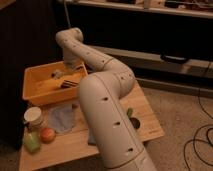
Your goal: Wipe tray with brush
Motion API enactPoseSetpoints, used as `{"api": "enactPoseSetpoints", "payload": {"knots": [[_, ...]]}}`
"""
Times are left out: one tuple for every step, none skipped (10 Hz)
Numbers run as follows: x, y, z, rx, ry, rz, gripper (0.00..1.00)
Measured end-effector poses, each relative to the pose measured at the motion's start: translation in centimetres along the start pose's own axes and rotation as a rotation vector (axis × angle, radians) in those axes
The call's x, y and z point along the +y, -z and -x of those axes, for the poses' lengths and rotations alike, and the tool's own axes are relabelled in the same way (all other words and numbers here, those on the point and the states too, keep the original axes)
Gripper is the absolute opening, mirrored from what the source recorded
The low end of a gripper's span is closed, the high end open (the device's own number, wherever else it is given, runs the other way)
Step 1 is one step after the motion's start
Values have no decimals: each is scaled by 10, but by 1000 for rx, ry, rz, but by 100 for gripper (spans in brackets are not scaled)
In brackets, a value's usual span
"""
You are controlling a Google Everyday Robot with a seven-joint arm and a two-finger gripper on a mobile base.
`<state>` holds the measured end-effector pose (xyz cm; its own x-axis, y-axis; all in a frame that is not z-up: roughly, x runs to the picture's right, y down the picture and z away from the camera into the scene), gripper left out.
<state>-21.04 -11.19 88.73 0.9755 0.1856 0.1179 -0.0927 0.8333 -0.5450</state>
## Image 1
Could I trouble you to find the grey blue cloth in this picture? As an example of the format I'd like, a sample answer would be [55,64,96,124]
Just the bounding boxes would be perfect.
[48,104,75,134]

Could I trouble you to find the green plastic fruit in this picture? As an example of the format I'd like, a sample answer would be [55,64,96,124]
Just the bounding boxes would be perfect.
[23,132,41,154]

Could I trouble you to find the black device on shelf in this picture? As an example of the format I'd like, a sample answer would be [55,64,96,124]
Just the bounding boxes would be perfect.
[160,54,189,64]

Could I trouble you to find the long wall shelf unit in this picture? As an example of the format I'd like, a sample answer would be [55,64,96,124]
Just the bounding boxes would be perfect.
[57,0,213,95]

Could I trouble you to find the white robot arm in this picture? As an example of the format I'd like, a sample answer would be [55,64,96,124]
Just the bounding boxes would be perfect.
[56,28,157,171]

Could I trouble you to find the blue grey sponge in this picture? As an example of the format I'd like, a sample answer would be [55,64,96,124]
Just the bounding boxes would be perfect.
[87,129,96,146]

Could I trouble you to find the orange plastic tray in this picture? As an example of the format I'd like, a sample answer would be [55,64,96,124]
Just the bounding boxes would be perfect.
[22,60,87,106]

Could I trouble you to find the black floor cables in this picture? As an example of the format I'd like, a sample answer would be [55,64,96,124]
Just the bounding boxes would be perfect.
[183,61,213,168]

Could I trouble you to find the green vegetable toy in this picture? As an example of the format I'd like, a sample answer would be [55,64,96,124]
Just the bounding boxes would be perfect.
[126,107,133,118]

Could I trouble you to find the dark bristle brush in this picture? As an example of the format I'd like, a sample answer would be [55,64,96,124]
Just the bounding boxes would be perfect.
[60,80,78,88]

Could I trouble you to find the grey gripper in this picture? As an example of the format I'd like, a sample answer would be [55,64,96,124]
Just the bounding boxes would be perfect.
[64,58,82,70]

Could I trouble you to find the orange red fruit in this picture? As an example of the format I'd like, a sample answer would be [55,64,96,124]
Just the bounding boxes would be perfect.
[40,127,55,143]

